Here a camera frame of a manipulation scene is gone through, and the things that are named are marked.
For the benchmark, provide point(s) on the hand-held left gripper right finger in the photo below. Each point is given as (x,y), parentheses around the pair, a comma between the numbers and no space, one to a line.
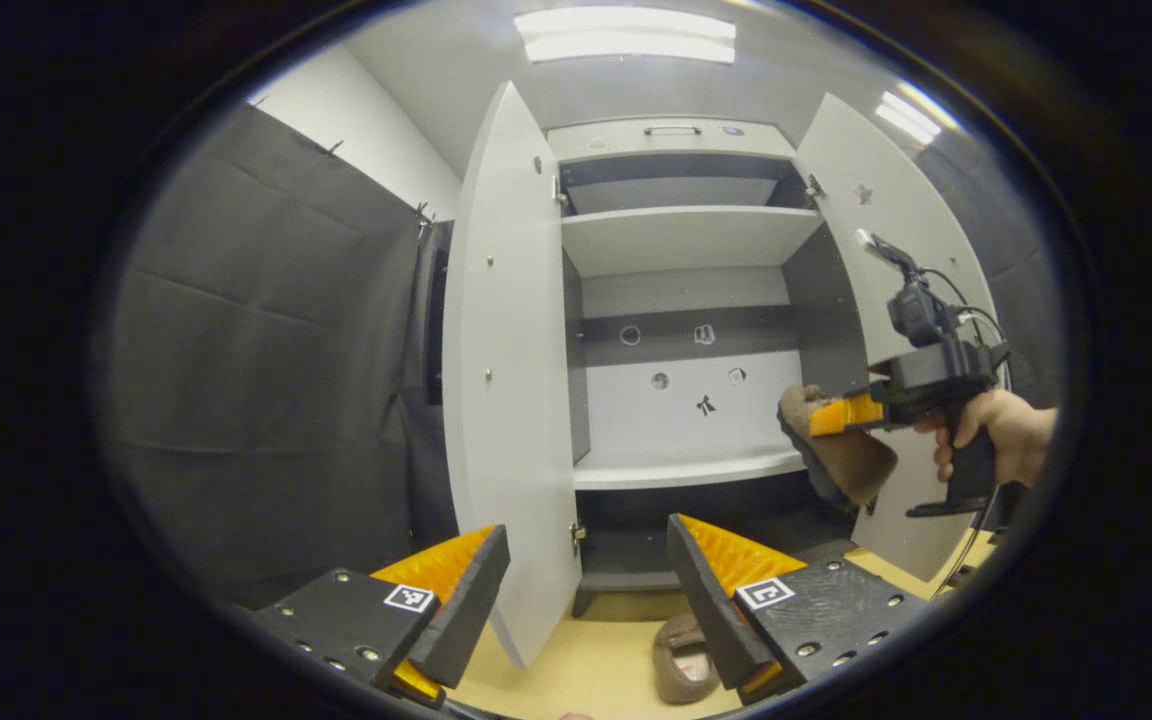
(706,610)

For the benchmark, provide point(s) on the large ceiling light panel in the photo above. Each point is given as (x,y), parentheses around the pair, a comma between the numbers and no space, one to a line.
(626,35)

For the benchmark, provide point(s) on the brown fuzzy shoe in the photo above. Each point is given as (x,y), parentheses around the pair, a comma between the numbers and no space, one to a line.
(851,465)
(674,650)

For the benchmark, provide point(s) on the black backdrop cloth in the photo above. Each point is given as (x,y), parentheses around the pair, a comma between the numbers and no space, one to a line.
(266,350)

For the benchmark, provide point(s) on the grey shoe cabinet door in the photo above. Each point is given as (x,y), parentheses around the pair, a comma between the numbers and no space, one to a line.
(896,220)
(506,400)

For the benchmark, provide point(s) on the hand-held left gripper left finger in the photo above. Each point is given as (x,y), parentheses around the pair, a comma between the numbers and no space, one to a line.
(466,600)

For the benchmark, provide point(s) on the small ceiling light panel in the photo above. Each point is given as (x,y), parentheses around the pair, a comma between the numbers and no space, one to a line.
(911,115)

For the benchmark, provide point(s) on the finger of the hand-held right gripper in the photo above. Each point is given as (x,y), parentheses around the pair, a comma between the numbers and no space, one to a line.
(846,415)

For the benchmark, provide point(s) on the grey cabinet drawer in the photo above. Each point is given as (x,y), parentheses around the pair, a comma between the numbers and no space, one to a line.
(606,142)

